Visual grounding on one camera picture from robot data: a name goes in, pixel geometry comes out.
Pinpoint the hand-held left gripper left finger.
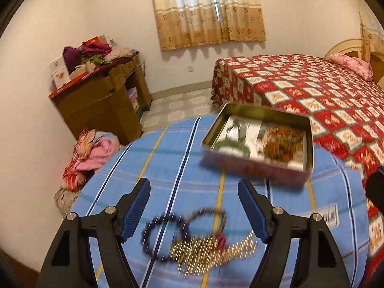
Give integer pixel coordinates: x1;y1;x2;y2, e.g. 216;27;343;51
36;178;151;288

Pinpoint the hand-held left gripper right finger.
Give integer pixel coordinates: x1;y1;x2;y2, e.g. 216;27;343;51
238;178;351;288

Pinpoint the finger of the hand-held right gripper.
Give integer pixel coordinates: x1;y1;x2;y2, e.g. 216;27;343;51
365;166;384;215

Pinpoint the dark bead bracelet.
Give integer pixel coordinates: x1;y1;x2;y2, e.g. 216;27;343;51
141;213;192;261

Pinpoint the pink metal tin box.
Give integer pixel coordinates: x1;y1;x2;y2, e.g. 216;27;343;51
200;102;314;186

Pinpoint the brown bead bracelet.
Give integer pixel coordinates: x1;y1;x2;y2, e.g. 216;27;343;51
183;207;227;240

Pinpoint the gold chain with red rose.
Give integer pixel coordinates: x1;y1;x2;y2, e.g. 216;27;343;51
168;234;258;276

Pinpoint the brown beaded jewelry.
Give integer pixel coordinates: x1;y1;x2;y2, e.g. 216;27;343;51
261;126;305;162

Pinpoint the blue plaid cloth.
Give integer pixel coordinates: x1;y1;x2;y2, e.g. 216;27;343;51
69;114;369;288

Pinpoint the pink and red clothes pile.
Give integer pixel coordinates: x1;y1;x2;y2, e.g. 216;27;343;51
62;127;125;191

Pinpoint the grey patterned cloth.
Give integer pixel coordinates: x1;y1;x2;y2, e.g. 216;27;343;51
54;186;81;216

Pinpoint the wooden desk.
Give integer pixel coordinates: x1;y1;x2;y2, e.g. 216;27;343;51
49;51;152;146

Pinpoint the stack of pastel folded cloths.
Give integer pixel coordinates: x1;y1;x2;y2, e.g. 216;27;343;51
127;88;141;117

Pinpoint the pink pillow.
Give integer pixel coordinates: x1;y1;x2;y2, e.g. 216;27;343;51
329;53;373;81

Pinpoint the bed with red patterned bedspread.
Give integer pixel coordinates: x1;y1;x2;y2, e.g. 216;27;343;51
210;54;384;282

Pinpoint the cream headboard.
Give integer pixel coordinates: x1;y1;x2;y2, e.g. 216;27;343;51
323;38;384;90

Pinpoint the small white and red box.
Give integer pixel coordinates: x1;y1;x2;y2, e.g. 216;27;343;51
70;64;96;80

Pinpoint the cream floral curtain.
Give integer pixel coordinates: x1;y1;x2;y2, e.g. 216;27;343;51
358;0;384;57

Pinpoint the white carton box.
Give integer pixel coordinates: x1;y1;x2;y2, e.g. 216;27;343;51
49;55;71;90

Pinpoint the pile of clothes on desk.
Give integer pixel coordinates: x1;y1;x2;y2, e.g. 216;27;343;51
63;36;138;66

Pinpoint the beige patterned curtain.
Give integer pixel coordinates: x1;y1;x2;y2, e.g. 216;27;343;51
150;0;266;51

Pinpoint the silver chain jewelry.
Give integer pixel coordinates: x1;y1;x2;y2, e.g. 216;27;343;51
225;118;251;156

